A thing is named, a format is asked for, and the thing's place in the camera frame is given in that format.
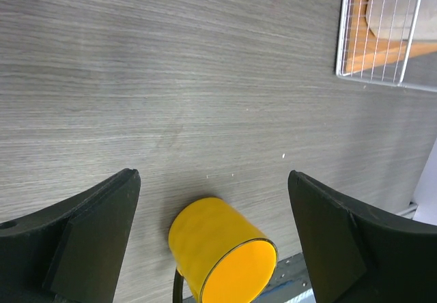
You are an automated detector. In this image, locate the white wire wooden shelf rack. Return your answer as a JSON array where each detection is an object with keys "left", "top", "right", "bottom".
[{"left": 335, "top": 0, "right": 436, "bottom": 92}]

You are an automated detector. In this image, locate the yellow enamel mug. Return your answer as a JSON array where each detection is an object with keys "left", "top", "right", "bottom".
[{"left": 168, "top": 197, "right": 279, "bottom": 302}]

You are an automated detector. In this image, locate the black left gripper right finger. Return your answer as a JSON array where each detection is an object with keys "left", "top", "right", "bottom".
[{"left": 288, "top": 171, "right": 436, "bottom": 302}]

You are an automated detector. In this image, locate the white roll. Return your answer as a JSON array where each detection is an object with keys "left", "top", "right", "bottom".
[{"left": 366, "top": 0, "right": 436, "bottom": 41}]

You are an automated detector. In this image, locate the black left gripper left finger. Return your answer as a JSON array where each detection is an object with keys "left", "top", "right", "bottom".
[{"left": 1, "top": 169, "right": 141, "bottom": 302}]

